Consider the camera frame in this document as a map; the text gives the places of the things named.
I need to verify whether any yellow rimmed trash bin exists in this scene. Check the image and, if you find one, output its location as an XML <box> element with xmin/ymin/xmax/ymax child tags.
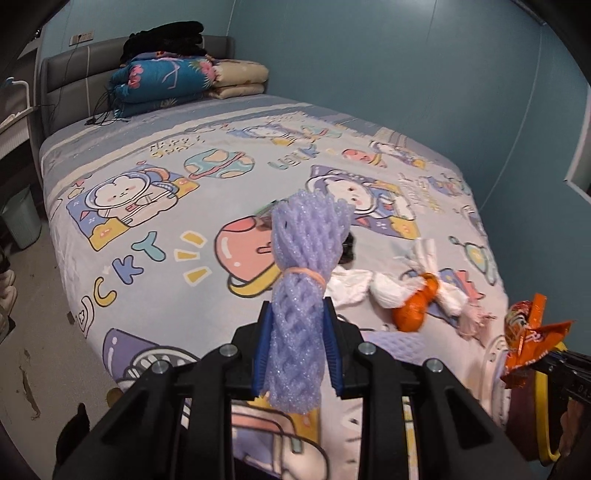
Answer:
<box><xmin>503</xmin><ymin>342</ymin><xmax>591</xmax><ymax>467</ymax></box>

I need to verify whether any black folded clothing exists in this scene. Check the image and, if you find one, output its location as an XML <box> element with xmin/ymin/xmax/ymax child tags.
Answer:
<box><xmin>121</xmin><ymin>20</ymin><xmax>206</xmax><ymax>64</ymax></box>

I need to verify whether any black cable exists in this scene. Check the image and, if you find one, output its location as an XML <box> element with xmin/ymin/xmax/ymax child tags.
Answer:
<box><xmin>84</xmin><ymin>87</ymin><xmax>131</xmax><ymax>127</ymax></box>

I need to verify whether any green wrapper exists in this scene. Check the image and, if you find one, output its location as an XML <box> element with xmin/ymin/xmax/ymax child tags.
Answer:
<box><xmin>255</xmin><ymin>200</ymin><xmax>279</xmax><ymax>228</ymax></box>

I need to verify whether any beige folded quilt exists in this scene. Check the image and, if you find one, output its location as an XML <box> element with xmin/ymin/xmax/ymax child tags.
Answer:
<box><xmin>205</xmin><ymin>59</ymin><xmax>270</xmax><ymax>100</ymax></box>

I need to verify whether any blue floral folded quilt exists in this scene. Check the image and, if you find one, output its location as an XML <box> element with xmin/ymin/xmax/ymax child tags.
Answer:
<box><xmin>108</xmin><ymin>54</ymin><xmax>218</xmax><ymax>119</ymax></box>

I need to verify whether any small black object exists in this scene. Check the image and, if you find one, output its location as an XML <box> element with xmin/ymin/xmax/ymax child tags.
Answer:
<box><xmin>339</xmin><ymin>232</ymin><xmax>357</xmax><ymax>268</ymax></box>

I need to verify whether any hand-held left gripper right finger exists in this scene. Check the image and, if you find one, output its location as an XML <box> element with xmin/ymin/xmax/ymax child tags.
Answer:
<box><xmin>321</xmin><ymin>298</ymin><xmax>539</xmax><ymax>480</ymax></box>

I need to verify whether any grey padded headboard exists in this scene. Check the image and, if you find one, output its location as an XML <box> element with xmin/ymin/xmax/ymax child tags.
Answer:
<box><xmin>39</xmin><ymin>36</ymin><xmax>236</xmax><ymax>139</ymax></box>

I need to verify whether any cartoon printed bed sheet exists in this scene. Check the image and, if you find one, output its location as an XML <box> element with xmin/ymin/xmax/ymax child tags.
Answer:
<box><xmin>39</xmin><ymin>95</ymin><xmax>509</xmax><ymax>464</ymax></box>

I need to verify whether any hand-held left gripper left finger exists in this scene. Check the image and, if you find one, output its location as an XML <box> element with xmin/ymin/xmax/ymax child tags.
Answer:
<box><xmin>53</xmin><ymin>300</ymin><xmax>278</xmax><ymax>480</ymax></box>

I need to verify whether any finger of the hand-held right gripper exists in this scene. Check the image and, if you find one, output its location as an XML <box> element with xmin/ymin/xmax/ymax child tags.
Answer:
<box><xmin>536</xmin><ymin>350</ymin><xmax>591</xmax><ymax>381</ymax></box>

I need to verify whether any green waste basket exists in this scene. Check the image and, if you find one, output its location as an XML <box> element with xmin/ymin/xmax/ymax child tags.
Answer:
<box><xmin>0</xmin><ymin>186</ymin><xmax>42</xmax><ymax>250</ymax></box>

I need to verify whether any black cloth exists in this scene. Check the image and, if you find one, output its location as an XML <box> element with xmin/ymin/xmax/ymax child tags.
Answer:
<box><xmin>55</xmin><ymin>402</ymin><xmax>91</xmax><ymax>463</ymax></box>

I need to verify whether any orange snack wrapper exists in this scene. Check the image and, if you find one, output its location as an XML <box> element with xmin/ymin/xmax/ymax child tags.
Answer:
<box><xmin>501</xmin><ymin>293</ymin><xmax>573</xmax><ymax>388</ymax></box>

